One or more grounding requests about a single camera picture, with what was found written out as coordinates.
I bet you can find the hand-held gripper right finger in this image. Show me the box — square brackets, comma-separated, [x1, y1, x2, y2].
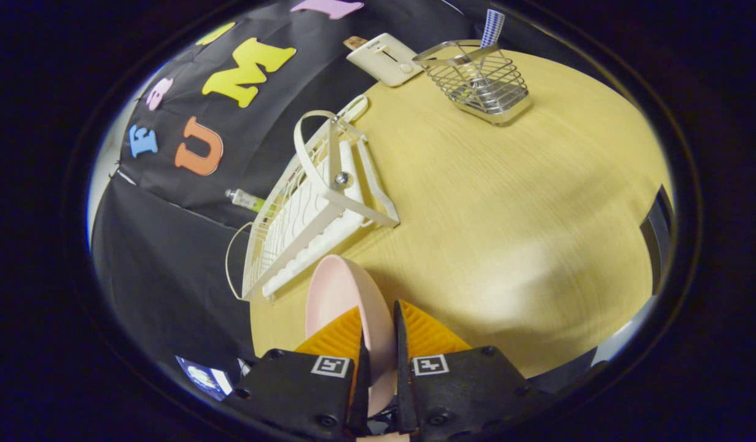
[393, 300, 555, 438]

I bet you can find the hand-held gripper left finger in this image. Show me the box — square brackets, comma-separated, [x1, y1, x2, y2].
[221, 306, 373, 440]

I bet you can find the pink plate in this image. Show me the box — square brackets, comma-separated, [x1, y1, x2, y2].
[305, 254, 399, 419]

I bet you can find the white dish rack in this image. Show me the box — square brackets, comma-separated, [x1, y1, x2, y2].
[225, 101, 401, 303]

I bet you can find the metal wire basket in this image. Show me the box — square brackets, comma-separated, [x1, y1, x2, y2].
[411, 39, 534, 127]

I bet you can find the blue checkered handle spoon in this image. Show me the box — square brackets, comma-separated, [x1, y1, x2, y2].
[475, 8, 507, 88]

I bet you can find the green liquid bottle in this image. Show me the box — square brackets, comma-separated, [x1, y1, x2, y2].
[225, 188, 267, 214]

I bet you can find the white toaster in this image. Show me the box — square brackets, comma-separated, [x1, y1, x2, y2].
[346, 33, 425, 88]

